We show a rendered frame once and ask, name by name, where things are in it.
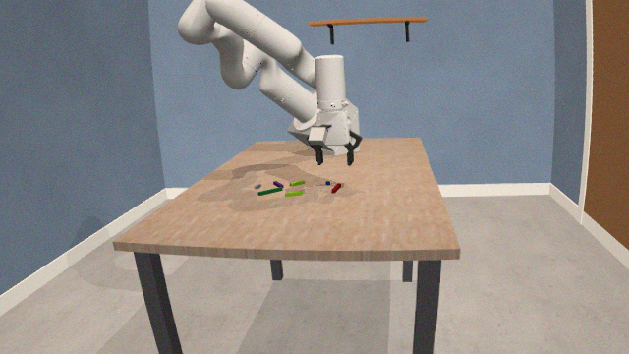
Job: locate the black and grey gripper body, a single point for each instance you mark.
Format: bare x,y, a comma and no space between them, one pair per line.
338,134

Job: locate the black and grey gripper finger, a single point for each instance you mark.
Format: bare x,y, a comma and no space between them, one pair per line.
350,153
318,151

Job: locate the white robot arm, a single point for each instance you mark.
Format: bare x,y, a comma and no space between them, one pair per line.
241,33

